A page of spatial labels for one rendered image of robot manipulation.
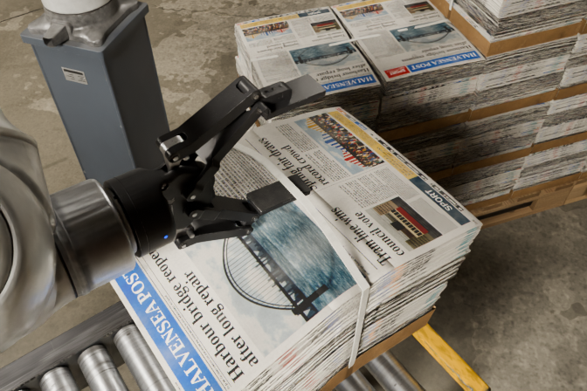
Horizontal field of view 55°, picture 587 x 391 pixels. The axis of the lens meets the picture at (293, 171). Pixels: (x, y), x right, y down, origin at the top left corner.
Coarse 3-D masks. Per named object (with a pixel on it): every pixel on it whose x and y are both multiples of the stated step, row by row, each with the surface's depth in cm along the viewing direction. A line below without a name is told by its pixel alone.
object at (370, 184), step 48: (288, 144) 75; (336, 144) 77; (384, 144) 80; (336, 192) 69; (384, 192) 71; (432, 192) 73; (384, 240) 64; (432, 240) 66; (432, 288) 75; (384, 336) 76
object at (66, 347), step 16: (96, 320) 98; (112, 320) 98; (128, 320) 98; (64, 336) 96; (80, 336) 96; (96, 336) 96; (112, 336) 97; (32, 352) 94; (48, 352) 94; (64, 352) 94; (80, 352) 94; (112, 352) 100; (0, 368) 92; (16, 368) 92; (32, 368) 92; (48, 368) 92; (0, 384) 90; (16, 384) 90; (32, 384) 92; (80, 384) 100
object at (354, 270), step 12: (240, 144) 72; (252, 156) 68; (276, 168) 65; (288, 180) 64; (300, 192) 63; (312, 204) 62; (312, 216) 61; (324, 228) 61; (336, 240) 61; (336, 252) 60; (348, 264) 60; (360, 276) 60
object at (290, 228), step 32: (224, 160) 73; (256, 224) 66; (288, 224) 65; (288, 256) 62; (320, 256) 62; (352, 256) 62; (320, 288) 59; (352, 288) 60; (384, 288) 64; (352, 320) 62
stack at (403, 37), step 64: (384, 0) 164; (256, 64) 144; (320, 64) 143; (384, 64) 143; (448, 64) 143; (512, 64) 150; (576, 64) 160; (384, 128) 151; (448, 128) 161; (512, 128) 170; (576, 128) 182; (448, 192) 184
